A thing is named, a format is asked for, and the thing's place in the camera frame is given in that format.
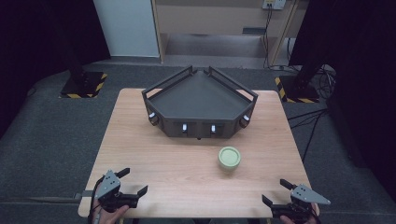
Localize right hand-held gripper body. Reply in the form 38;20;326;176
270;184;332;224

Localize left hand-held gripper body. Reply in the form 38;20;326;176
92;169;140;214

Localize person's right hand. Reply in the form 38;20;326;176
278;203;320;224

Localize person's left hand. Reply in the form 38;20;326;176
92;203;131;224

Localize pale green round jar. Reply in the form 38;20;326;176
217;146;243;173

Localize black stand with striped base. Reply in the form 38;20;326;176
58;27;109;100
274;46;326;105

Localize dark grey corner shelf rack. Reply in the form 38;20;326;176
141;64;260;140

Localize black curtain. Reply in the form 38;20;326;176
289;0;396;202
0;0;112;139

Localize white panel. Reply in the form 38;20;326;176
92;0;161;59

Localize white power strip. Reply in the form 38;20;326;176
262;0;287;10

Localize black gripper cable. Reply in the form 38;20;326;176
87;175;106;224

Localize black floor cables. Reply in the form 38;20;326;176
287;106;331;163

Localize tangled black cable bundle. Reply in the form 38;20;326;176
314;63;338;101

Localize black hanging power cables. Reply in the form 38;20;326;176
262;7;275;68

